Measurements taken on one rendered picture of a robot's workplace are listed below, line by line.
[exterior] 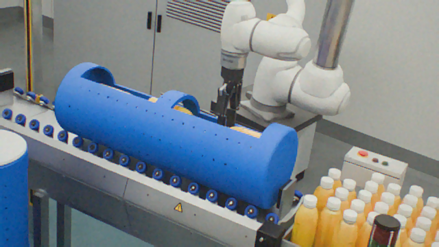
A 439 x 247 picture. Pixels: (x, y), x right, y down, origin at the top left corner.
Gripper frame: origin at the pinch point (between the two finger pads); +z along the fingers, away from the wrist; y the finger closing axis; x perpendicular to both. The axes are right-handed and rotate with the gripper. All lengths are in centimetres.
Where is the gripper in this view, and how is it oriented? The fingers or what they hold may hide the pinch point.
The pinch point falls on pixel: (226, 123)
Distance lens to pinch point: 199.7
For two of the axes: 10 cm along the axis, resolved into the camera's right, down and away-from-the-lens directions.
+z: -1.1, 9.1, 4.0
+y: -4.9, 3.0, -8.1
